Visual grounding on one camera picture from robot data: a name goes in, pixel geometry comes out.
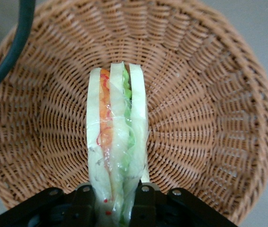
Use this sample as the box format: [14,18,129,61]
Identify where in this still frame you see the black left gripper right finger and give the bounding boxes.
[130,184,159,227]

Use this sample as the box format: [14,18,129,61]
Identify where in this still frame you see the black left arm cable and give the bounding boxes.
[0,0,37,100]

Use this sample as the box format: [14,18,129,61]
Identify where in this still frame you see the brown round wicker basket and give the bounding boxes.
[0,0,268,227]

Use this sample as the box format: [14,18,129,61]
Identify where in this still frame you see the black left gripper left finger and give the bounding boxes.
[72,183,97,227]

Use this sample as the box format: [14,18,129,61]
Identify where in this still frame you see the triangle sandwich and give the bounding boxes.
[86,61,151,227]

